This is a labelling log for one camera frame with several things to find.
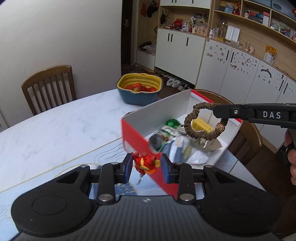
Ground red orange keychain figure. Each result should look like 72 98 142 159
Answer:
132 152 161 185

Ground shiny foil snack bag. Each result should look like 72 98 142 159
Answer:
174 136 222 152

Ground embroidered white green sachet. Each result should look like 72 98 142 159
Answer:
159 119 186 140

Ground red white cardboard box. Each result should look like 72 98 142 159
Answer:
121 90 242 196

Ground yellow small box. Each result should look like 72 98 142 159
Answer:
191 118 214 133

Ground brown braided bracelet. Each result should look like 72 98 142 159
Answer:
183 102 229 141

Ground right human hand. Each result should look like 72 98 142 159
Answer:
284 130 296 186

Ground wooden chair near box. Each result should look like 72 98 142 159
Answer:
195 88 264 166

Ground yellow blue strainer basket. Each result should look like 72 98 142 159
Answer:
116 73 163 106

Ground strawberries in basket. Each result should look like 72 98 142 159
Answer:
124 82 157 93

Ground white shoes on floor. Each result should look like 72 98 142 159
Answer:
166 78 190 91

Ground white cabinet row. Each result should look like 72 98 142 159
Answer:
136 27 296 149

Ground wooden chair far side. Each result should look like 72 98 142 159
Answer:
21 65 77 115

